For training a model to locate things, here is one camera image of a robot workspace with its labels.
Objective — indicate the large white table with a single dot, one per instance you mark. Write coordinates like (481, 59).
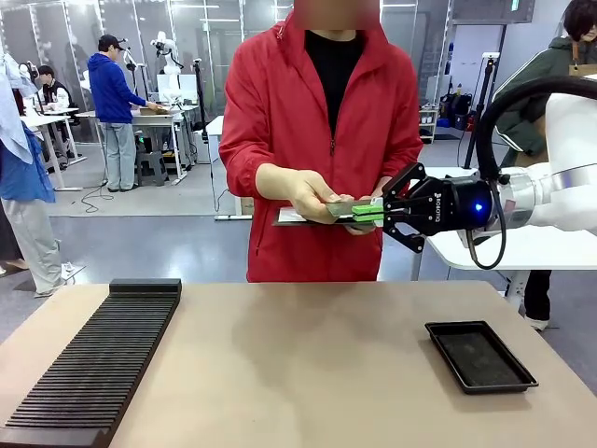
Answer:
(522, 252)

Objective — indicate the man in blue hoodie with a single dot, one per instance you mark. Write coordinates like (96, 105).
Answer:
(112, 93)

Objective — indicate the black plastic tray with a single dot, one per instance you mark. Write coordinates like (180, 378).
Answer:
(480, 359)

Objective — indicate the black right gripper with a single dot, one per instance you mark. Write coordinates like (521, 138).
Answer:
(457, 205)

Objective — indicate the brown cardboard box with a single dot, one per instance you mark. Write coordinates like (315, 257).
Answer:
(151, 111)

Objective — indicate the green PCB board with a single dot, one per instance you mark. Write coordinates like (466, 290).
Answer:
(340, 209)

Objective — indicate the black clipboard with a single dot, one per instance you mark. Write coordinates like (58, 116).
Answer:
(289, 217)

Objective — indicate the dark wall monitor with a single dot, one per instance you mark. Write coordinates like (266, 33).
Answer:
(492, 10)

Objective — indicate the black slotted PCB rack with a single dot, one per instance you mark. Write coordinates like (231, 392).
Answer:
(93, 373)

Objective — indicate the black equipment case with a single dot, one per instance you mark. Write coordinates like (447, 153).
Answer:
(457, 109)

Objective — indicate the person's left hand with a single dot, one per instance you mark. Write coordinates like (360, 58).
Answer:
(383, 186)

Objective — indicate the person in brown apron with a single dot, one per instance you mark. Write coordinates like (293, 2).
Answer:
(517, 121)

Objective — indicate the white workbench with box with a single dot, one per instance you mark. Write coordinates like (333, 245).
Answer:
(163, 116)

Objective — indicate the wooden shoe shelf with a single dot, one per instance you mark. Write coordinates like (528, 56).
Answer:
(429, 126)

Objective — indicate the seated person in black jacket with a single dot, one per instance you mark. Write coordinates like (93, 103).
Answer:
(55, 95)

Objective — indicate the person in red jacket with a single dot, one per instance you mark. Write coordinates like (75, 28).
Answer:
(280, 116)

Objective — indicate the person in blue shirt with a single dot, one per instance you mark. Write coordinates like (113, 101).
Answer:
(28, 186)

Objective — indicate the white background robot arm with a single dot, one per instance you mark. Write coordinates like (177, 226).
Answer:
(168, 56)

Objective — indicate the black stand with white top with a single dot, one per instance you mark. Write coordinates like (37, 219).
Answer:
(480, 107)

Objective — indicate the person's left forearm red sleeve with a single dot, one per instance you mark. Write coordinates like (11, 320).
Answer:
(406, 156)

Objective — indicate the black step stool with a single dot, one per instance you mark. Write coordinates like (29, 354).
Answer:
(151, 168)

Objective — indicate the person's right forearm red sleeve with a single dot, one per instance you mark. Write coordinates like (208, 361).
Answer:
(254, 165)

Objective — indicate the white desk with metal legs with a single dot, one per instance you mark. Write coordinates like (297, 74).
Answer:
(51, 122)

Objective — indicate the person's right hand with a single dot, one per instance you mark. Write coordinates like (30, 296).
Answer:
(312, 196)

